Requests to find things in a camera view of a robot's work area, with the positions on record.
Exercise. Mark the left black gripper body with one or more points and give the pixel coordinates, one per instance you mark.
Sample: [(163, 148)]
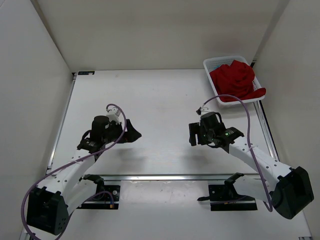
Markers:
[(115, 131)]

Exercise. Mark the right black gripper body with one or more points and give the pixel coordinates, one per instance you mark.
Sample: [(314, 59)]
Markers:
[(206, 136)]

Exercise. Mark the red t-shirt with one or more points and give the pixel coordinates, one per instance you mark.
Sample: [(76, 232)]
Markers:
[(237, 80)]

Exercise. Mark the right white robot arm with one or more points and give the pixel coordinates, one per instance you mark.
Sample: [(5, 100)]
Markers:
[(288, 189)]

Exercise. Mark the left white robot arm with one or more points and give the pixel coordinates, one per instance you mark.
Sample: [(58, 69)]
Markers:
[(52, 201)]

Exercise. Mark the white plastic basket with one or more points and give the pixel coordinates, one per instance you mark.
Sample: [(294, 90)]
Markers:
[(210, 63)]

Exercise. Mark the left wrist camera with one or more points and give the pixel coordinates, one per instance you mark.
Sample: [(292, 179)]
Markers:
[(113, 114)]

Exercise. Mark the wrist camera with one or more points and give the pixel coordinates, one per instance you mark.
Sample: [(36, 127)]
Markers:
[(113, 114), (203, 110)]

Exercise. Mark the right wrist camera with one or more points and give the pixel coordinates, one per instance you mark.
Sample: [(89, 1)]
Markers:
[(203, 110)]

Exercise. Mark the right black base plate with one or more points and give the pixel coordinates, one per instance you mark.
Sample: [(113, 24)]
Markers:
[(221, 200)]

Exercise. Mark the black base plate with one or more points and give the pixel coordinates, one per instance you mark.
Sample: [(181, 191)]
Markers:
[(221, 200), (108, 198)]

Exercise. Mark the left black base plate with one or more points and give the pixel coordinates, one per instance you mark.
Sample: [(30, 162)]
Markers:
[(108, 198)]

